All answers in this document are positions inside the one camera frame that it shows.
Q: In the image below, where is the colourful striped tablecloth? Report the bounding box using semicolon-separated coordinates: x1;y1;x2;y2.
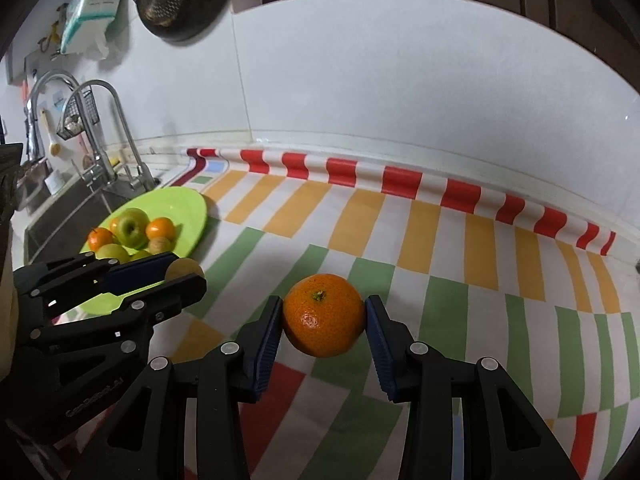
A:
50;147;618;480

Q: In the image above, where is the black wire basket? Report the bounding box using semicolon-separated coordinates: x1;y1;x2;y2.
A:
56;87;101;141

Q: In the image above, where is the chrome pull-down kitchen faucet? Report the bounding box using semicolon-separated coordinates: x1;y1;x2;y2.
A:
24;71;118;186

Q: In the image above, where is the stainless steel sink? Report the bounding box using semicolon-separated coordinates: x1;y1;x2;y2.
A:
22;175;161;266

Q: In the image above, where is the large orange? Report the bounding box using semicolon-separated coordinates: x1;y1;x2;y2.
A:
281;273;366;358

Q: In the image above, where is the paper towel pack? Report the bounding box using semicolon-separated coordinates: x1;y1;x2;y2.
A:
59;0;132;58

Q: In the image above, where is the wall-mounted brass tap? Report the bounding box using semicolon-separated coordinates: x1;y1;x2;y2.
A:
37;2;68;53

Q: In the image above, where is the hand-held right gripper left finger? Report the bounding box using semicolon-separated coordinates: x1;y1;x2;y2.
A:
67;295;283;480

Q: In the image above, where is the chrome gooseneck faucet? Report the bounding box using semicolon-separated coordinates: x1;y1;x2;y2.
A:
62;80;157;192

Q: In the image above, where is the yellow-green apple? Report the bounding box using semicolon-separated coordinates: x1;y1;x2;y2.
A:
95;243;132;263

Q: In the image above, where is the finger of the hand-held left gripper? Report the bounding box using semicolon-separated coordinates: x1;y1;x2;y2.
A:
12;252;181;301
30;274;208;356

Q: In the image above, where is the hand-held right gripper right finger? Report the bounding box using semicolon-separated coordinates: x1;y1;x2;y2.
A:
364;296;581;480

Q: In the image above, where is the small orange tangerine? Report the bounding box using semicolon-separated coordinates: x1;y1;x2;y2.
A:
146;217;176;241

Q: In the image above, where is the large green tomato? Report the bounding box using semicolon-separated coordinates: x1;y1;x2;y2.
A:
111;208;151;250

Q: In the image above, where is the yellow-handled brush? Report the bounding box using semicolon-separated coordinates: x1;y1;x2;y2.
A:
42;110;63;157

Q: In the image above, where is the lime green plate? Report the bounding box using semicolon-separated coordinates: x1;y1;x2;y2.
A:
80;186;208;316

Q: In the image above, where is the black wok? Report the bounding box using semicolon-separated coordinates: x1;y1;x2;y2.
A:
136;0;237;43

